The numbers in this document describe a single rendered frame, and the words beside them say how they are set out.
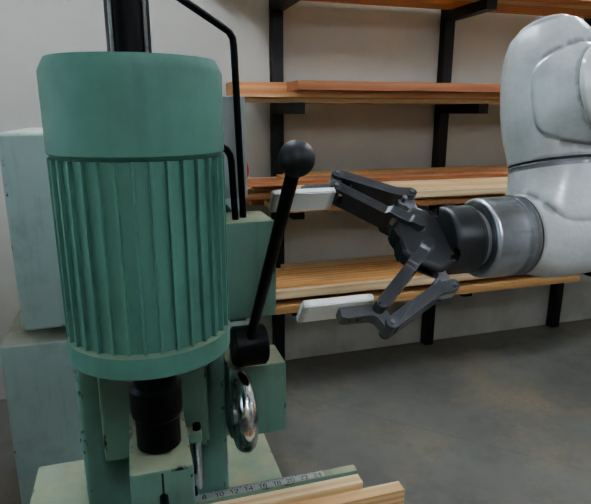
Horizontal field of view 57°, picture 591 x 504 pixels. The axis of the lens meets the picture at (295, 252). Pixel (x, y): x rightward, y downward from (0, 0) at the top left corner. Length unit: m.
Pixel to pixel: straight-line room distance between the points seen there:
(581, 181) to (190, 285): 0.43
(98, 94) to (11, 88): 2.42
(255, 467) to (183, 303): 0.61
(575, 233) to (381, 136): 2.62
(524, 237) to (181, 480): 0.46
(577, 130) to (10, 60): 2.60
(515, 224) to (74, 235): 0.44
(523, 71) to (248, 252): 0.43
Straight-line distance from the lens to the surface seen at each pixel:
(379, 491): 0.84
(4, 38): 2.94
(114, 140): 0.50
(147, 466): 0.67
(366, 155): 3.18
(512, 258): 0.61
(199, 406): 0.78
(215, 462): 0.95
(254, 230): 0.80
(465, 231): 0.58
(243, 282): 0.81
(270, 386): 0.87
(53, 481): 1.16
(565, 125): 0.65
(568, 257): 0.65
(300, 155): 0.49
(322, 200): 0.59
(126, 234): 0.52
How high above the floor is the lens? 1.45
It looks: 14 degrees down
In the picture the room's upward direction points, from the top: straight up
